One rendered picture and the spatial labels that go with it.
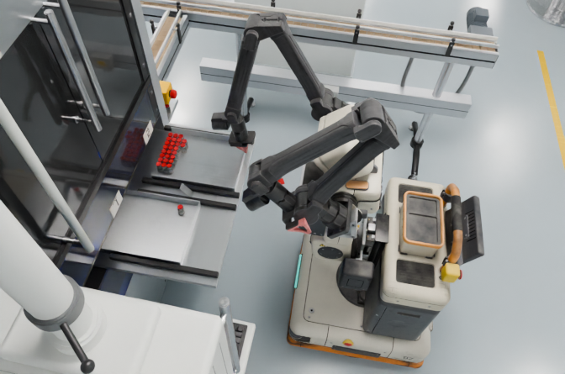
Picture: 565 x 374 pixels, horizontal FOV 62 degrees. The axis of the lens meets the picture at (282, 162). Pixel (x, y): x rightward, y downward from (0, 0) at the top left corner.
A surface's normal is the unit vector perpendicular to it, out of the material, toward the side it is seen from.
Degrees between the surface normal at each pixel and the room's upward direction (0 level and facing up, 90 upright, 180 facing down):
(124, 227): 0
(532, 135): 0
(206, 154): 0
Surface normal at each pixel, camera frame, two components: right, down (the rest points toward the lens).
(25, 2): 0.99, 0.15
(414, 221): 0.04, -0.60
